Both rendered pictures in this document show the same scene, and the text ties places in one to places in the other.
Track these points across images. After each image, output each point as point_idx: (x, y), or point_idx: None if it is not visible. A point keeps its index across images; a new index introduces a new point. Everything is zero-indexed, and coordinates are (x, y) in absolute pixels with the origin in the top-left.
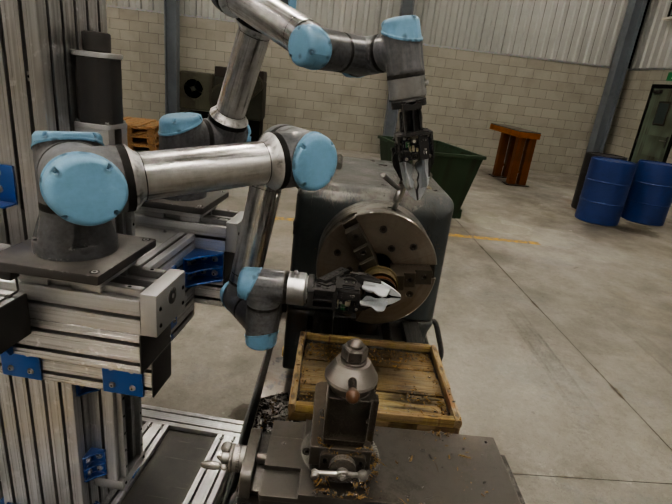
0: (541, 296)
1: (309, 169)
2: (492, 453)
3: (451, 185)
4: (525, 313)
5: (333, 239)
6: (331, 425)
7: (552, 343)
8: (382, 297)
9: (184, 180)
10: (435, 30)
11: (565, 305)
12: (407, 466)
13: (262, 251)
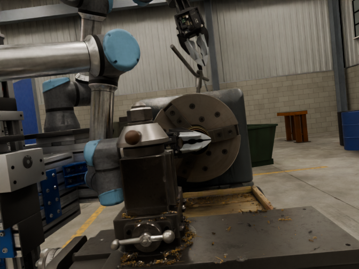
0: (340, 193)
1: (117, 50)
2: (313, 214)
3: (262, 144)
4: (332, 205)
5: (158, 121)
6: (129, 191)
7: (358, 219)
8: (196, 142)
9: (17, 60)
10: (232, 73)
11: (358, 195)
12: (225, 235)
13: (107, 136)
